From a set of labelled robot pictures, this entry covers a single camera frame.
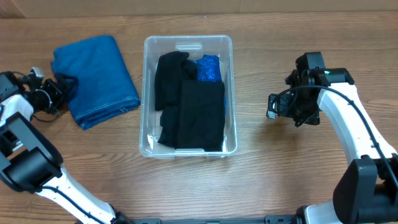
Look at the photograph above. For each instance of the small black garment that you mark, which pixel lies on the small black garment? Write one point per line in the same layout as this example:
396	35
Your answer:
201	116

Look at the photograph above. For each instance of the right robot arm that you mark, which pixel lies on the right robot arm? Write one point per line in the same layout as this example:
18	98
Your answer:
367	191

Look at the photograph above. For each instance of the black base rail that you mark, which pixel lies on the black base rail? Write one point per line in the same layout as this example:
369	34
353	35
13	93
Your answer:
211	221

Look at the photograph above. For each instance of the blue sequin fabric garment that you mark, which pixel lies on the blue sequin fabric garment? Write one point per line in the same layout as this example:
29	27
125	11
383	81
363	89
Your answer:
209	70

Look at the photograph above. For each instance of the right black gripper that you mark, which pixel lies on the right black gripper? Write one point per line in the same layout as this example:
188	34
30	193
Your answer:
311	117

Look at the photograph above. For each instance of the blue denim jeans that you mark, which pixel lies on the blue denim jeans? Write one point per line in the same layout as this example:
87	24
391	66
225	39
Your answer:
104	86

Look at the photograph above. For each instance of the clear plastic storage container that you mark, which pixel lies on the clear plastic storage container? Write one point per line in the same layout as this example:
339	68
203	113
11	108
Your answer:
197	46

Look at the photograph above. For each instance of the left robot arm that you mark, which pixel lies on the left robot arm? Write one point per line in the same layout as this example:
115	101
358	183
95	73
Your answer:
29	161

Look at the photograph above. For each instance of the long black garment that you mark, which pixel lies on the long black garment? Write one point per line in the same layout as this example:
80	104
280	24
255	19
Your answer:
172	69

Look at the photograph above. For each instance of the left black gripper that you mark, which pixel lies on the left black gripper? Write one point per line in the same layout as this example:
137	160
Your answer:
48	84

